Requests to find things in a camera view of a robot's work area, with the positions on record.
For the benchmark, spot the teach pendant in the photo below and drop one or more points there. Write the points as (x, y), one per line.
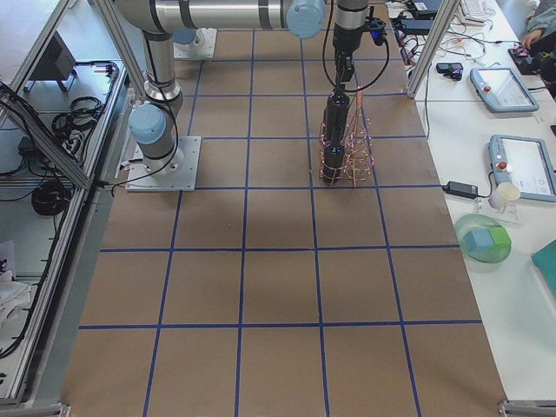
(524, 162)
(502, 90)

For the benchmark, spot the black power adapter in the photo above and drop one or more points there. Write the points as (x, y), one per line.
(461, 189)

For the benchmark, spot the teal flat board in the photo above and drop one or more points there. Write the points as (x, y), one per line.
(545, 261)

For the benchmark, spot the person hand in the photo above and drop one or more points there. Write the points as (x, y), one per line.
(531, 38)

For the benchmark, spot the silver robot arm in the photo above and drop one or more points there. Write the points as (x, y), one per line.
(159, 21)
(193, 37)

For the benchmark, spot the black cable coil low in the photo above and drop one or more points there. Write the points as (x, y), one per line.
(49, 198)

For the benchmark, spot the blue foam cube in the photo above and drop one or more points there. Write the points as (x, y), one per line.
(477, 240)

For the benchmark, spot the copper wire wine basket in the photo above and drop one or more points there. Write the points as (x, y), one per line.
(358, 161)

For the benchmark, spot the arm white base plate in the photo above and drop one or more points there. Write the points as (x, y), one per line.
(167, 175)
(205, 52)

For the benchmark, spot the near teach pendant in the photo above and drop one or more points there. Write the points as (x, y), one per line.
(524, 162)

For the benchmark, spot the aluminium frame post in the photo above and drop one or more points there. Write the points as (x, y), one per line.
(441, 23)

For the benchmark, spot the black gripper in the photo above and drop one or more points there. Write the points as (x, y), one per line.
(342, 40)

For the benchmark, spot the green plastic bowl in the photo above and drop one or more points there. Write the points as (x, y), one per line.
(471, 221)

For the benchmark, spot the black wine bottle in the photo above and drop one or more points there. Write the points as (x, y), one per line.
(332, 161)
(335, 117)

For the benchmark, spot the black handheld controller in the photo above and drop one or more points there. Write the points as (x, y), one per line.
(453, 71)

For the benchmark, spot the grey control box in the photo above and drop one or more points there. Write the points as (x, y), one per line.
(56, 64)

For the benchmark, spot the far teach pendant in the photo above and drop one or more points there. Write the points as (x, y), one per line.
(502, 90)

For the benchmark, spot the white cloth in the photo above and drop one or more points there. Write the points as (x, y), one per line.
(15, 295)

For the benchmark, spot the green foam cube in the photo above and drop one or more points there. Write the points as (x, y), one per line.
(500, 237)

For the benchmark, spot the black power brick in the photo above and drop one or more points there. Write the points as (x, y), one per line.
(416, 27)

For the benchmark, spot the white paper cup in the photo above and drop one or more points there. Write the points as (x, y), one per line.
(504, 194)

